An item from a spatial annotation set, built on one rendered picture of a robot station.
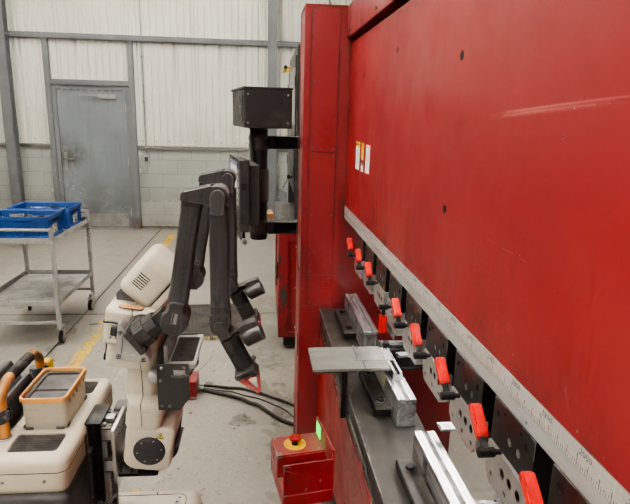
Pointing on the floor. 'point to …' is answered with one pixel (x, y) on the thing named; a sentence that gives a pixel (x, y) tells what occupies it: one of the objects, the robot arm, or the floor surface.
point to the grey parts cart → (37, 281)
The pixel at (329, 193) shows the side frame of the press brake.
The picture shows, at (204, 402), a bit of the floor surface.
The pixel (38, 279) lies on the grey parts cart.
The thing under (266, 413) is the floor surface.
